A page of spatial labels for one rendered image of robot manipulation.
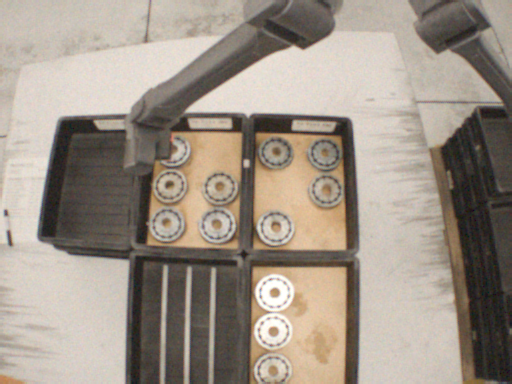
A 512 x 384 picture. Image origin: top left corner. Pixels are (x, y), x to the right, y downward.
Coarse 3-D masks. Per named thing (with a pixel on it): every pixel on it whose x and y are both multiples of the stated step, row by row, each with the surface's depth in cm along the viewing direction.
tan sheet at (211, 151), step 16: (192, 144) 128; (208, 144) 128; (224, 144) 128; (240, 144) 128; (192, 160) 126; (208, 160) 126; (224, 160) 126; (240, 160) 126; (192, 176) 125; (240, 176) 125; (192, 192) 123; (176, 208) 122; (192, 208) 122; (208, 208) 122; (192, 224) 120; (192, 240) 119
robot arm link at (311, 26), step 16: (288, 0) 48; (304, 0) 49; (320, 0) 51; (336, 0) 52; (272, 16) 50; (288, 16) 49; (304, 16) 50; (320, 16) 51; (304, 32) 52; (320, 32) 53
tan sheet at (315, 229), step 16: (256, 144) 128; (304, 144) 128; (256, 160) 126; (304, 160) 127; (256, 176) 125; (272, 176) 125; (288, 176) 125; (304, 176) 125; (256, 192) 123; (272, 192) 123; (288, 192) 124; (304, 192) 124; (256, 208) 122; (272, 208) 122; (288, 208) 122; (304, 208) 122; (336, 208) 122; (256, 224) 121; (304, 224) 121; (320, 224) 121; (336, 224) 121; (256, 240) 119; (304, 240) 119; (320, 240) 119; (336, 240) 119
